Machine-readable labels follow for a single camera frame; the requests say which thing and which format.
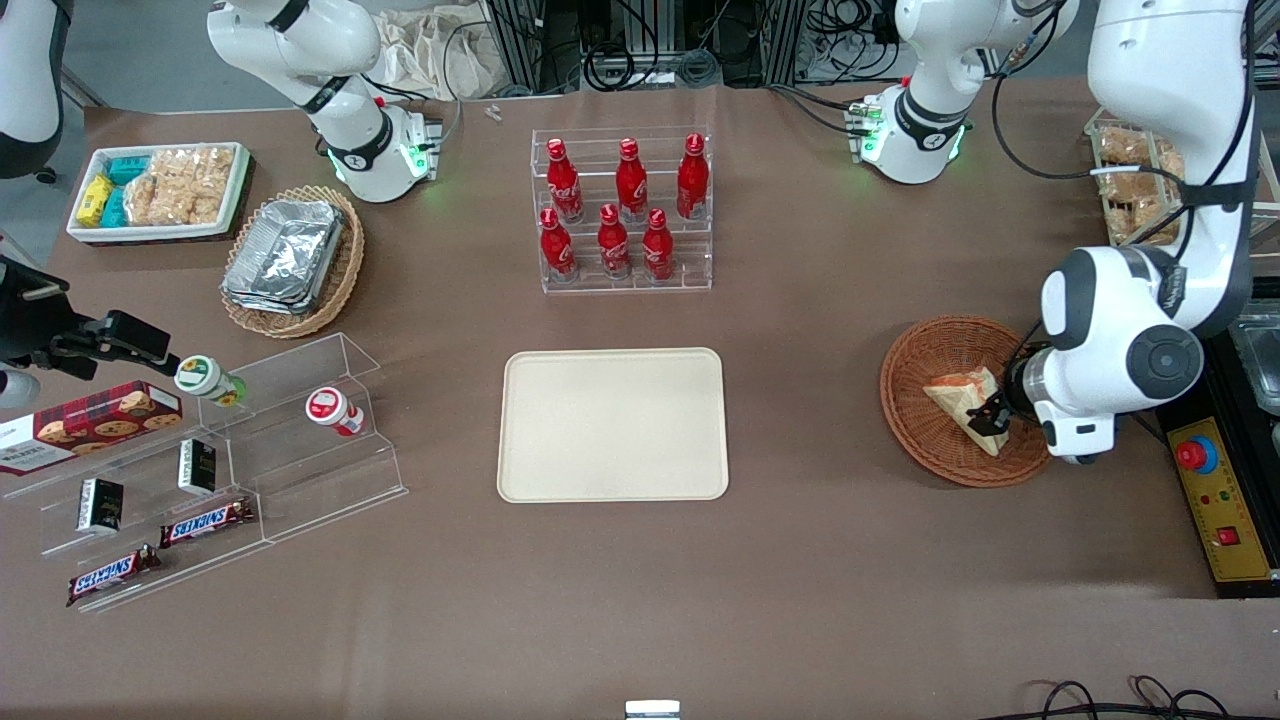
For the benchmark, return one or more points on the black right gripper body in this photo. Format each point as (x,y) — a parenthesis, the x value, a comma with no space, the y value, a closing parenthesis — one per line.
(25,322)

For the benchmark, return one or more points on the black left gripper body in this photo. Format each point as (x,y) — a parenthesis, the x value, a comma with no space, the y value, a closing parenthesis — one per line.
(1010,392)

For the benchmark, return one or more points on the triangle sandwich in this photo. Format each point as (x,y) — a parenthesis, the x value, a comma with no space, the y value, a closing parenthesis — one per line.
(955,395)

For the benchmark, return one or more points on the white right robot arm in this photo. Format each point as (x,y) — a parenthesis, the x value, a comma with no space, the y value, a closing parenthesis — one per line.
(350,100)

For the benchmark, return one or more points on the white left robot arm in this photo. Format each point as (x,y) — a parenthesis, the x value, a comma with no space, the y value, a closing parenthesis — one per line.
(1165,80)

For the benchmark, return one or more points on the brown wicker basket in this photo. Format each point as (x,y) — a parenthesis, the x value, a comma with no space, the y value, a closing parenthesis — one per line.
(920,430)

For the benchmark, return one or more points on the light wicker basket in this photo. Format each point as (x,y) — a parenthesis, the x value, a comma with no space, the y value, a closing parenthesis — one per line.
(335,285)

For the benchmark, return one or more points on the beige plastic tray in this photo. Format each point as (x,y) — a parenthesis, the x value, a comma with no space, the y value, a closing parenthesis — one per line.
(612,425)

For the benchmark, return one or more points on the green lid cup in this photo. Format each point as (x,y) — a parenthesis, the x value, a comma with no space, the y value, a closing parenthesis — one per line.
(203,377)

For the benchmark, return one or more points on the red tartan cookie box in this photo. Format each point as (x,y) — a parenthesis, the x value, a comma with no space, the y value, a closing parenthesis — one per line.
(90,425)

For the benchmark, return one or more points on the white rectangular snack bin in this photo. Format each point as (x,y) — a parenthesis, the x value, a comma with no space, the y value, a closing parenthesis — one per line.
(90,234)

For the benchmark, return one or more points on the teal snack box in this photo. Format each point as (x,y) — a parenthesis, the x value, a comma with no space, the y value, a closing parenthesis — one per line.
(128,169)
(115,208)

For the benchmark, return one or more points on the yellow snack box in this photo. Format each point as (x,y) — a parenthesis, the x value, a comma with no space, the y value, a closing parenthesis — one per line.
(95,200)

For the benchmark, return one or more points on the clear rice cracker pack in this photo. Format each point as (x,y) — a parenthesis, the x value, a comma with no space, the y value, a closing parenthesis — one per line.
(155,200)
(212,185)

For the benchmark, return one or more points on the small black box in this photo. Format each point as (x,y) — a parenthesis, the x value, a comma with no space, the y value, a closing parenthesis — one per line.
(197,467)
(100,505)

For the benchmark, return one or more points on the red emergency stop button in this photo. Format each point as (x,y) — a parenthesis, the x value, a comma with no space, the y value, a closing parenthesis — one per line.
(1195,455)

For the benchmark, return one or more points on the Snickers chocolate bar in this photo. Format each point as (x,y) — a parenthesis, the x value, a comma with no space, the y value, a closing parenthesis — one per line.
(110,575)
(205,523)

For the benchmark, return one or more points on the clear fried snack pack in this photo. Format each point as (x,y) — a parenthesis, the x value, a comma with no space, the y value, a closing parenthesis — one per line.
(1125,148)
(1135,188)
(1140,225)

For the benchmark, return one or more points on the red lid cup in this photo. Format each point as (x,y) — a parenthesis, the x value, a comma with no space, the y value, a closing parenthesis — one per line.
(328,408)

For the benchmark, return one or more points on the clear acrylic step display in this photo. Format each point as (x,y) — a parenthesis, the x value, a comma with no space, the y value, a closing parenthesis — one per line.
(320,470)

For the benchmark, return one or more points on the yellow control box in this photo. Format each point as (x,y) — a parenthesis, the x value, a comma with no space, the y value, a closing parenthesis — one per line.
(1225,500)

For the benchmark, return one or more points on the steel pan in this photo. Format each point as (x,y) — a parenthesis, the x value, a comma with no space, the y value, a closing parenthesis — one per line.
(1260,360)

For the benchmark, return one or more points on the clear acrylic bottle rack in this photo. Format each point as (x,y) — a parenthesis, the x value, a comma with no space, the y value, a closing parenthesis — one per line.
(690,270)

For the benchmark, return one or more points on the red cola bottle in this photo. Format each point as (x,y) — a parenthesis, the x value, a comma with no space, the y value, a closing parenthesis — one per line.
(564,185)
(557,250)
(614,245)
(692,180)
(631,185)
(657,250)

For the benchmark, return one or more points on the beige cloth bag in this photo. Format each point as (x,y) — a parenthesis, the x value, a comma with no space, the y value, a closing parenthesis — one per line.
(420,55)

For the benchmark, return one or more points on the black aluminium frame rack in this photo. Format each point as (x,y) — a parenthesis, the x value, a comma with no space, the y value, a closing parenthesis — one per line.
(560,40)

